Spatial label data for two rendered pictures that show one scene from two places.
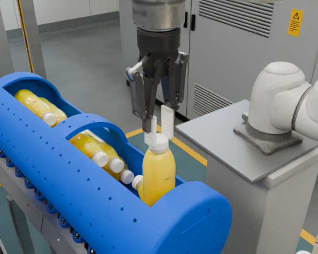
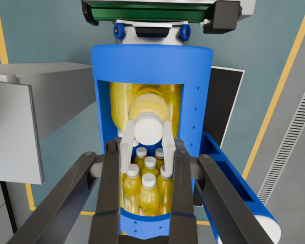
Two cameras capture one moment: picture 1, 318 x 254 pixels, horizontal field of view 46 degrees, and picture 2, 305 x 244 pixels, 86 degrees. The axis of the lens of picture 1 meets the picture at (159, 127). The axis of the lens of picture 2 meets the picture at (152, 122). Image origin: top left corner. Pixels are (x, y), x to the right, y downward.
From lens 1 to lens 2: 0.61 m
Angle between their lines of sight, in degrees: 45
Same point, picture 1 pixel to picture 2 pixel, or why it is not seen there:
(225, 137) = (7, 144)
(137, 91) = (251, 219)
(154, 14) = not seen: outside the picture
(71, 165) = not seen: hidden behind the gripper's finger
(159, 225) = (193, 60)
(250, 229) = (53, 81)
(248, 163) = (12, 104)
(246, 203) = (41, 92)
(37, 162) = not seen: hidden behind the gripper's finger
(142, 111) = (213, 167)
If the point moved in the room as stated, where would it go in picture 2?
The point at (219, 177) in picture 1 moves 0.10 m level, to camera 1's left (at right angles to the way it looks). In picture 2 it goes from (41, 124) to (61, 138)
